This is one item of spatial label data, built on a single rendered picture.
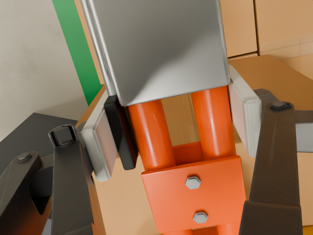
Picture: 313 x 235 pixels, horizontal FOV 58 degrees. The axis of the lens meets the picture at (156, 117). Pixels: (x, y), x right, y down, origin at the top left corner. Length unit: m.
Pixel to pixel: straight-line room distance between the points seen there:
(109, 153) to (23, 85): 1.31
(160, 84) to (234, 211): 0.10
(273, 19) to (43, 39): 0.96
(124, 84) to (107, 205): 0.26
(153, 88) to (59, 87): 1.24
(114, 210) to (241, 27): 0.50
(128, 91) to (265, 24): 0.60
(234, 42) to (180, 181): 0.56
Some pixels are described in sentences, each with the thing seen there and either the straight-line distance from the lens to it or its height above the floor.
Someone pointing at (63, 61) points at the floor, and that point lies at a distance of 1.34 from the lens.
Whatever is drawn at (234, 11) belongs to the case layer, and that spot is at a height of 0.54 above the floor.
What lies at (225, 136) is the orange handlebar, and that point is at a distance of 0.17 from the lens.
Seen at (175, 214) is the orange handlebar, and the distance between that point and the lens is 0.20.
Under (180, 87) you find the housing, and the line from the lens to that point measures 0.15.
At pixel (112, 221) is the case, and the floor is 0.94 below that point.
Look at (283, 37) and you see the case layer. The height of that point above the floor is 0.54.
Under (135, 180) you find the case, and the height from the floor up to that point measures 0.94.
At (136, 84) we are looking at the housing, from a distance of 0.15.
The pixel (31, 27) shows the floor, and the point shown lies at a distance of 1.36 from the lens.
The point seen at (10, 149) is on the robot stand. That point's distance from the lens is 1.19.
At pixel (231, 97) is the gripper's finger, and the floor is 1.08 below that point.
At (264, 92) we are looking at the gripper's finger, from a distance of 0.16.
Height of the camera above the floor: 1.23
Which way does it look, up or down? 66 degrees down
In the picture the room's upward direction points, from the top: 175 degrees counter-clockwise
